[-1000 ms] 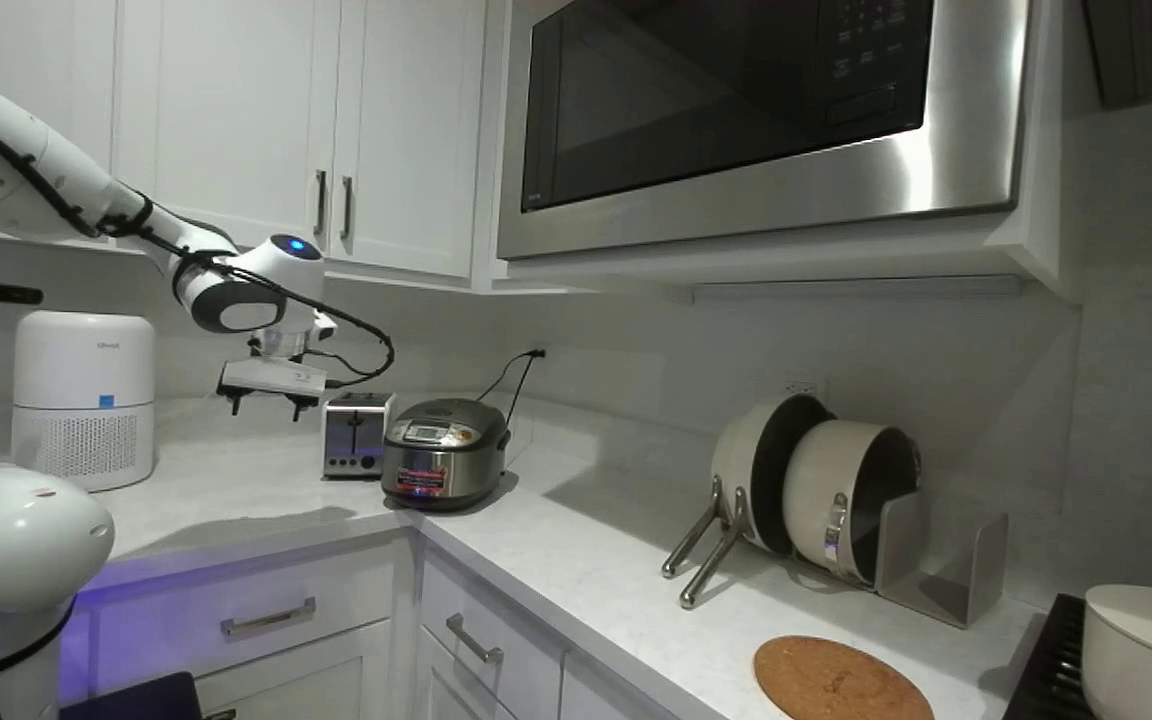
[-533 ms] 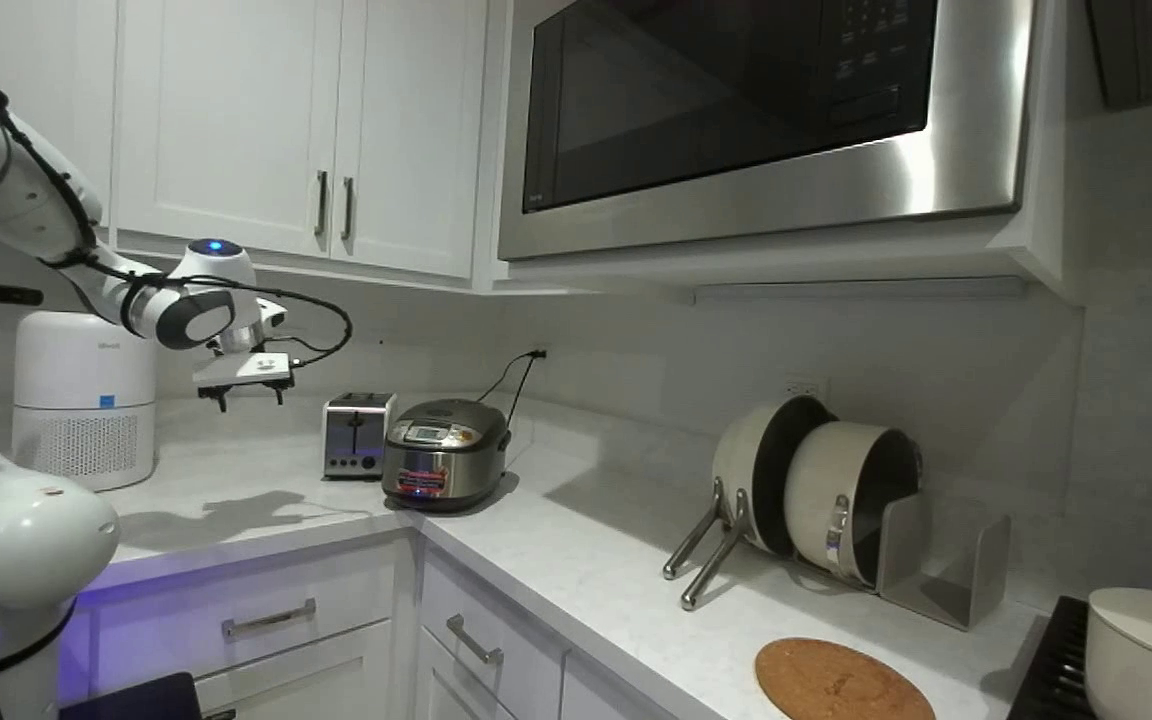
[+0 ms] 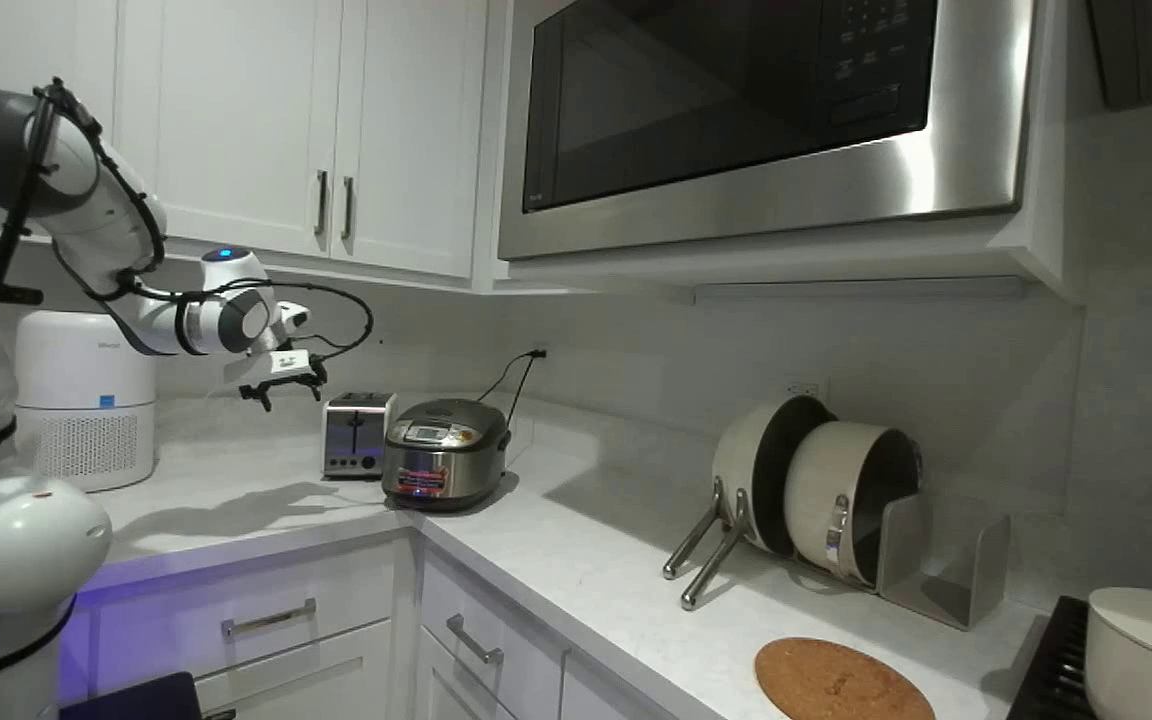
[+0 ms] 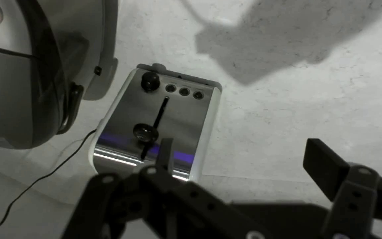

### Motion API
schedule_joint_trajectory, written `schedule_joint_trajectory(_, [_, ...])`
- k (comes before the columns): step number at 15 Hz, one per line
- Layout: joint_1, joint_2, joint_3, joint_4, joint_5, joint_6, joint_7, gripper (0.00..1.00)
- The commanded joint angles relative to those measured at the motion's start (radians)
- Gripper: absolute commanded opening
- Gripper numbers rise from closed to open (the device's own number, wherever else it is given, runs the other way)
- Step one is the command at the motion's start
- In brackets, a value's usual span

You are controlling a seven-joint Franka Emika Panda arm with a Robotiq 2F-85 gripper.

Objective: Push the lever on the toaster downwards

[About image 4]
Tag stainless steel toaster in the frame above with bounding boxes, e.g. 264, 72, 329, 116
88, 63, 223, 183

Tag thin black toaster cord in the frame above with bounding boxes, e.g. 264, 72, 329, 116
0, 128, 98, 236

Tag black toaster dial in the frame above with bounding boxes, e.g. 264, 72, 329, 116
139, 70, 162, 93

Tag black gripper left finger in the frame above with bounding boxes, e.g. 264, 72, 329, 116
62, 137, 228, 239

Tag silver rice cooker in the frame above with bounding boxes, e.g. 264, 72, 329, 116
0, 0, 120, 150

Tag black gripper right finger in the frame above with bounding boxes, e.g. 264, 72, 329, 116
303, 137, 381, 239

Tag black toaster lever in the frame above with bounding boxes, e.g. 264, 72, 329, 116
131, 122, 161, 145

